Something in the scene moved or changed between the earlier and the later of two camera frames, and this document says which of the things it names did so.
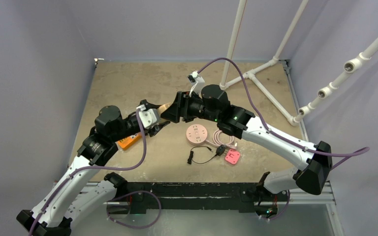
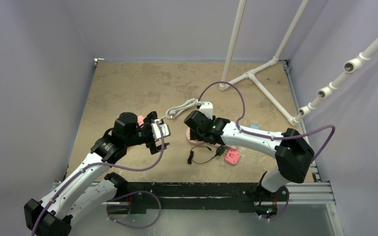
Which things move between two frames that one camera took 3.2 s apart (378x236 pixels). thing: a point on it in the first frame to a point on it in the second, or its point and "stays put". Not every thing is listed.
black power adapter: (220, 150) stays put
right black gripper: (179, 108) to (201, 131)
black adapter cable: (190, 159) stays put
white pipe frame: (295, 121) stays put
